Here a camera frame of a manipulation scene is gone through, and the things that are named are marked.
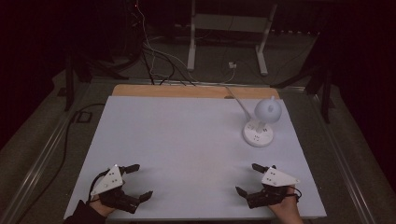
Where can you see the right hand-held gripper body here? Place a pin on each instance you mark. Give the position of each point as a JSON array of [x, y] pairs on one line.
[[275, 179]]

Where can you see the person's left hand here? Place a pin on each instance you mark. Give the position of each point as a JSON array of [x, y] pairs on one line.
[[104, 210]]

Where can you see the white metal stand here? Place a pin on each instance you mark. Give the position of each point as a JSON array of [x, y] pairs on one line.
[[191, 46]]

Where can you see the dark power strip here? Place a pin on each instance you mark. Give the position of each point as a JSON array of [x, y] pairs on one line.
[[295, 32]]

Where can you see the black metal stand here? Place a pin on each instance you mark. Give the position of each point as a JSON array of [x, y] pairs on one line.
[[69, 84], [326, 96]]

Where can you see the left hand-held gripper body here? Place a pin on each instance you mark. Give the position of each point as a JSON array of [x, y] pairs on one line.
[[107, 182]]

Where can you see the white globe plug-in lamp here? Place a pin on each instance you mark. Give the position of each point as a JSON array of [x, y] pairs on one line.
[[267, 109]]

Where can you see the black square floor frame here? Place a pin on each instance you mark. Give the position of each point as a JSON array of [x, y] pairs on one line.
[[84, 112]]

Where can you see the person's right hand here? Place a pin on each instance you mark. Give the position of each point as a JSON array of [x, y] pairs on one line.
[[288, 213]]

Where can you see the small white plug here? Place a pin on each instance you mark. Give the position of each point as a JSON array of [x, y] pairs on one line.
[[232, 65]]

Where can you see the white round power socket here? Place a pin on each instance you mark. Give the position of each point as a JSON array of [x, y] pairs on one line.
[[257, 140]]

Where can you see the metal floor rail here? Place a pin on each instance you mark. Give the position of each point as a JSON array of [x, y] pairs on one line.
[[40, 161], [342, 161]]

